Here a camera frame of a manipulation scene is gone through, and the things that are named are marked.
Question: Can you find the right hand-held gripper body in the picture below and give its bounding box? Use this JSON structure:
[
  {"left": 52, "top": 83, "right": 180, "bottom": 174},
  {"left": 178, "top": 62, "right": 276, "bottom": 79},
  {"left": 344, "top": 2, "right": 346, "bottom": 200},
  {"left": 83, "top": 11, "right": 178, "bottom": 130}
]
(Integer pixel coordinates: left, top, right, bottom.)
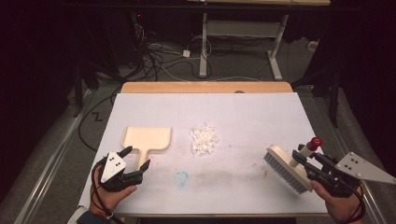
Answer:
[{"left": 303, "top": 151, "right": 396, "bottom": 199}]

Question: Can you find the aluminium floor rail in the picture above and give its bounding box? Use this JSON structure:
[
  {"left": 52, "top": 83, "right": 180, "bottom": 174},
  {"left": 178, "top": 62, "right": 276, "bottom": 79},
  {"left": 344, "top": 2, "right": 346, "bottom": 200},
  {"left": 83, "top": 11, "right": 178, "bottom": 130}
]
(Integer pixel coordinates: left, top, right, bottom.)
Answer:
[
  {"left": 306, "top": 88, "right": 396, "bottom": 224},
  {"left": 13, "top": 88, "right": 96, "bottom": 224}
]

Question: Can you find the wooden dustpan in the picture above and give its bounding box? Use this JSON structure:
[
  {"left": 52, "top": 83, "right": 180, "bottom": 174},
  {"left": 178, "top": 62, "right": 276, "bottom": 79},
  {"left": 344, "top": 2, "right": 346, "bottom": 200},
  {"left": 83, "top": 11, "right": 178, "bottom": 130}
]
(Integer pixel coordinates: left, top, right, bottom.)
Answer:
[{"left": 120, "top": 125, "right": 173, "bottom": 172}]

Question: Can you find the dark right gripper cable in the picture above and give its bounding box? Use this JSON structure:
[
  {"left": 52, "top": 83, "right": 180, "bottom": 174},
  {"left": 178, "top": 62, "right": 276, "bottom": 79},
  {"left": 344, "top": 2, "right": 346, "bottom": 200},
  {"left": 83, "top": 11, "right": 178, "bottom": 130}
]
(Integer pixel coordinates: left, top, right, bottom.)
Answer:
[{"left": 344, "top": 181, "right": 367, "bottom": 224}]

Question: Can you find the black metal stand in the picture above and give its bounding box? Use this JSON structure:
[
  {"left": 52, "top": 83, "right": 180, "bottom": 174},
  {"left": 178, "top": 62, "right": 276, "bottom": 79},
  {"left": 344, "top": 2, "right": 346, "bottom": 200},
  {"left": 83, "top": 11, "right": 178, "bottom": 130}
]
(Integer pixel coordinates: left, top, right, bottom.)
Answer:
[{"left": 328, "top": 69, "right": 341, "bottom": 129}]

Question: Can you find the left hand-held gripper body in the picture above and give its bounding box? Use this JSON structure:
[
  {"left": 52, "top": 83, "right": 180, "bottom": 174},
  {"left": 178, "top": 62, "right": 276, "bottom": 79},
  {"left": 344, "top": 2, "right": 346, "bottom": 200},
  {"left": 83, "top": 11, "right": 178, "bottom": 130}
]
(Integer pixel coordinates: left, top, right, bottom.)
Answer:
[{"left": 92, "top": 151, "right": 145, "bottom": 192}]

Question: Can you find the person's right hand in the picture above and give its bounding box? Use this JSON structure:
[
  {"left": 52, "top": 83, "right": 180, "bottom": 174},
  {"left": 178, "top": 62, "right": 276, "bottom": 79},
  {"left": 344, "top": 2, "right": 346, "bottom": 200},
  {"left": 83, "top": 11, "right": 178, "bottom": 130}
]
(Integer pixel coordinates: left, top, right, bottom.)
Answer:
[{"left": 309, "top": 179, "right": 364, "bottom": 224}]

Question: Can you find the long black floor cable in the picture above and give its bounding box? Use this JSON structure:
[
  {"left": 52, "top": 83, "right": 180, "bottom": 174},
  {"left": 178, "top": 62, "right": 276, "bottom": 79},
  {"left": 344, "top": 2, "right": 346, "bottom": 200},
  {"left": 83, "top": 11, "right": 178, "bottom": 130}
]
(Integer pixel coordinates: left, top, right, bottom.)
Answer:
[{"left": 78, "top": 88, "right": 123, "bottom": 153}]

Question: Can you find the white brush with red knob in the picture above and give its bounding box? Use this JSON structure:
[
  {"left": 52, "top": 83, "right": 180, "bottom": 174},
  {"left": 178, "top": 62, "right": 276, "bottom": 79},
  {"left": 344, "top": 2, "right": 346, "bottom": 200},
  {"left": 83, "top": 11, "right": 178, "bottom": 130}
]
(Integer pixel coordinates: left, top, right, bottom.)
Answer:
[{"left": 263, "top": 136, "right": 324, "bottom": 195}]

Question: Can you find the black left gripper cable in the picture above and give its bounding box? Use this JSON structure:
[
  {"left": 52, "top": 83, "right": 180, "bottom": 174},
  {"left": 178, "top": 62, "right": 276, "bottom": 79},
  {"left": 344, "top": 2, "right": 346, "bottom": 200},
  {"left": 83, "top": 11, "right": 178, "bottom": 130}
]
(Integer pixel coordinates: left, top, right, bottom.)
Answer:
[{"left": 90, "top": 157, "right": 124, "bottom": 224}]

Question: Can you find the person's left hand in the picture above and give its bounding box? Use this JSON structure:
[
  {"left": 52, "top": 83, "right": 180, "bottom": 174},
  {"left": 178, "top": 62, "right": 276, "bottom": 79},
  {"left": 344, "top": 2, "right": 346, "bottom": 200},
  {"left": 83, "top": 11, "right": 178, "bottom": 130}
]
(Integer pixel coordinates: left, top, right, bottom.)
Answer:
[{"left": 90, "top": 164, "right": 138, "bottom": 213}]

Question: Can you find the white metal desk frame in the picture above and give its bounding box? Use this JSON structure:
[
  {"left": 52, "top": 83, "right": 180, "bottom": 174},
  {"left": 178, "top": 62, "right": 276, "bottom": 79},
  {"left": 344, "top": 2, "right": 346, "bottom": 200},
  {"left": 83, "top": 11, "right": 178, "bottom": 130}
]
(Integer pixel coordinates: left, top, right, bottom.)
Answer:
[{"left": 186, "top": 0, "right": 332, "bottom": 81}]

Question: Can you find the pile of white paper scraps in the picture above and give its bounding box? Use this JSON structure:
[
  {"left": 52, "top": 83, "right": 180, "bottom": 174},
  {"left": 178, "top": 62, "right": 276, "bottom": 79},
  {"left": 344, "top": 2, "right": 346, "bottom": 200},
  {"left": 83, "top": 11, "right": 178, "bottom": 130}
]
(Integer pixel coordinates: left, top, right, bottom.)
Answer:
[{"left": 190, "top": 123, "right": 221, "bottom": 158}]

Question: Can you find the tangle of black floor cables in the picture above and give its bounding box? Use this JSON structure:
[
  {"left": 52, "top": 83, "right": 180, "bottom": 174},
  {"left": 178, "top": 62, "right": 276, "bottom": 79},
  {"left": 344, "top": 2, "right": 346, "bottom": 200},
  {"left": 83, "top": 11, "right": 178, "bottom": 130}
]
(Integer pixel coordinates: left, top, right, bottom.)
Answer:
[{"left": 132, "top": 12, "right": 216, "bottom": 82}]

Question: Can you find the white table cover sheet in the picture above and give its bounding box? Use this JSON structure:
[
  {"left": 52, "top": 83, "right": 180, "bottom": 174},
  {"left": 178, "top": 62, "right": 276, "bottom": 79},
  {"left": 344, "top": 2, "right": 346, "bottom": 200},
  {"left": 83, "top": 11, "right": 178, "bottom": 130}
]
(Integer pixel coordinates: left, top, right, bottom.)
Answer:
[{"left": 78, "top": 91, "right": 329, "bottom": 217}]

